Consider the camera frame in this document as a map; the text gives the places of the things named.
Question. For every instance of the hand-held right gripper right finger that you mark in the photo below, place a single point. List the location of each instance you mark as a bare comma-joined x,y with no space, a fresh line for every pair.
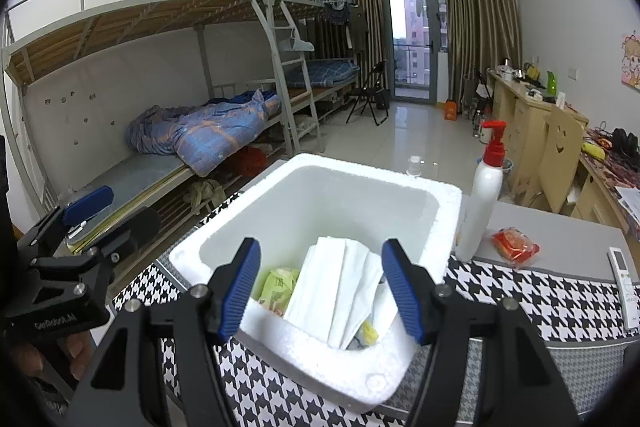
402,292

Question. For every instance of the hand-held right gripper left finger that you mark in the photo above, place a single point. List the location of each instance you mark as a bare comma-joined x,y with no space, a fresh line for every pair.
240,292

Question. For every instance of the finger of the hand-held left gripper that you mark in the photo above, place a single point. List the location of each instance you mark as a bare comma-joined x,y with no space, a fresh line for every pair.
135,229
87,205

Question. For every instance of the green tissue packet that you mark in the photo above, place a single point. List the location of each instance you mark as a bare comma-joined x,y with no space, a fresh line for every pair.
277,289

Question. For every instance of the yellow soft cloth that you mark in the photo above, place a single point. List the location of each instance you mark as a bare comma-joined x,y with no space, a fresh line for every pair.
369,333

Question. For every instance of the white tissues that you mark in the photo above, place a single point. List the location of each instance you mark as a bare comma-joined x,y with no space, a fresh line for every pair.
330,287

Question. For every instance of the white foam box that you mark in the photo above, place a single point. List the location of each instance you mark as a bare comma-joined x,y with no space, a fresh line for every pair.
325,187

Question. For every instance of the person's left hand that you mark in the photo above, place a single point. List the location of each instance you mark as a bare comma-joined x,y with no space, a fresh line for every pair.
77,354

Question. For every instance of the beige cloth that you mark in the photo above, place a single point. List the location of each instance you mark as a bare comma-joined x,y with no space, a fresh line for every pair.
205,196

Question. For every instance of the white red-pump lotion bottle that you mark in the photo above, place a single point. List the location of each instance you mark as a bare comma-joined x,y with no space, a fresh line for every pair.
480,207

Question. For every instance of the red snack packet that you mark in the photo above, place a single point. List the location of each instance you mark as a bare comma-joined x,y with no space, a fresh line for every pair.
515,244

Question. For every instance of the blue plaid quilt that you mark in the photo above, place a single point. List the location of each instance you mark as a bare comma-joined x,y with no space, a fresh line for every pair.
210,132

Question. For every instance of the red bag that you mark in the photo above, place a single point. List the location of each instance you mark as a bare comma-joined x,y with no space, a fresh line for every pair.
250,162

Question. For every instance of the houndstooth table mat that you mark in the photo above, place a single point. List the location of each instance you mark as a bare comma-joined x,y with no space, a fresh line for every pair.
550,297

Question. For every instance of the orange floor box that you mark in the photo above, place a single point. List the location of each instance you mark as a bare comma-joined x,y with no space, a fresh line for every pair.
450,111

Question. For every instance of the large white metal bunk bed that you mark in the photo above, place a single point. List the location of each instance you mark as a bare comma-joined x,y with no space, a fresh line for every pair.
125,17

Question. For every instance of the black folding chair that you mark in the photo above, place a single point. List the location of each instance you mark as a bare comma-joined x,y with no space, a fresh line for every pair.
370,94

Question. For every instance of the white bed ladder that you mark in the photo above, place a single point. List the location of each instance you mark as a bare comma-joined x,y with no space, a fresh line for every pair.
295,97

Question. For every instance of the wooden smiley chair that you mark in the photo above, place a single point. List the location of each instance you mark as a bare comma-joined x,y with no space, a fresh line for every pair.
555,157

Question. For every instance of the wooden desk with patterned cloth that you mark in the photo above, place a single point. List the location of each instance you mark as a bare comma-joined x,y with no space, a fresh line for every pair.
600,197

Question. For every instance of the white remote control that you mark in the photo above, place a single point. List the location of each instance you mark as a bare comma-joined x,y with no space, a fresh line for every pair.
625,282

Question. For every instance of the small white metal bunk bed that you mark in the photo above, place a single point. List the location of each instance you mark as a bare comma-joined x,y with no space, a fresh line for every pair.
330,77

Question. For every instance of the blue checked bedding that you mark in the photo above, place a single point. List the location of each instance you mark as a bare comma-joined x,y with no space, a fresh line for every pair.
327,73

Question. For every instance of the yellow pouch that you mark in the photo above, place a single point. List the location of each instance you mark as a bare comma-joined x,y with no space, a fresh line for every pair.
594,150

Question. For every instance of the white paper sheets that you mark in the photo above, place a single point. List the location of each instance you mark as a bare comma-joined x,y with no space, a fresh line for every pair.
629,204

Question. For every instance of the electric kettle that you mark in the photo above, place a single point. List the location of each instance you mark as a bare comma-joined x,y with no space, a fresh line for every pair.
507,69

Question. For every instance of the green bottle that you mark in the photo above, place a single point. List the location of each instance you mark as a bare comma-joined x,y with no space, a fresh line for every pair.
552,83

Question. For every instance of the glass balcony door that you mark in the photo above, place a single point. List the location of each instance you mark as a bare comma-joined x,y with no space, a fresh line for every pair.
410,32

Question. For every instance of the hanging dark clothes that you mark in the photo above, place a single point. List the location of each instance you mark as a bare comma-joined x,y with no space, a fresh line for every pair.
345,22

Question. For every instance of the cartoon wall poster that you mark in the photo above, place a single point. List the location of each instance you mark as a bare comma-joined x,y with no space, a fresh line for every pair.
631,62

